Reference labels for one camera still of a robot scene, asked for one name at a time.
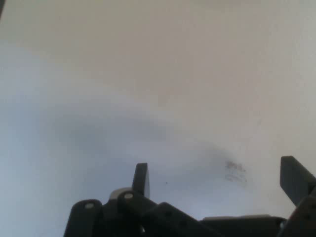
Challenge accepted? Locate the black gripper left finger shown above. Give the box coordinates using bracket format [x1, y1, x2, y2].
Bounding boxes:
[63, 162, 205, 237]

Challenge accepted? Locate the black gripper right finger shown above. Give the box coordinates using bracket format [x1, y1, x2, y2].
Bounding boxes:
[280, 156, 316, 237]

